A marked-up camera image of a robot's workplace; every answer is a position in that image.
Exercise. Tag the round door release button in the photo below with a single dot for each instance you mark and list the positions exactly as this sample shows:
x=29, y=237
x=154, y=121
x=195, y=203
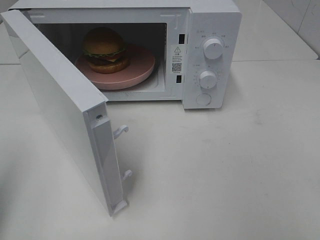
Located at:
x=203, y=99

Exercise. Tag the pink round plate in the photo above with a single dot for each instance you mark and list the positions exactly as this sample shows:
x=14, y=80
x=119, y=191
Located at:
x=135, y=66

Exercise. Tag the white microwave door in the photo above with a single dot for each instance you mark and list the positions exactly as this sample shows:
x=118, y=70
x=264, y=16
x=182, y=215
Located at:
x=75, y=109

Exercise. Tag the toy hamburger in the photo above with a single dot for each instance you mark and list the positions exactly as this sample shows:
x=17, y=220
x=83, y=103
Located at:
x=105, y=51

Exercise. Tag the lower white timer knob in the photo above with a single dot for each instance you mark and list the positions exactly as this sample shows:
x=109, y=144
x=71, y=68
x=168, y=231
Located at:
x=208, y=79

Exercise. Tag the white microwave oven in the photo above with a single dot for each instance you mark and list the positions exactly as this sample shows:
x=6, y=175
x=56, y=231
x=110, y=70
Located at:
x=174, y=30

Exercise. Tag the upper white power knob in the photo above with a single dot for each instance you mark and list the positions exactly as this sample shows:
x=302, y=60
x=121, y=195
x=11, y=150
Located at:
x=213, y=47

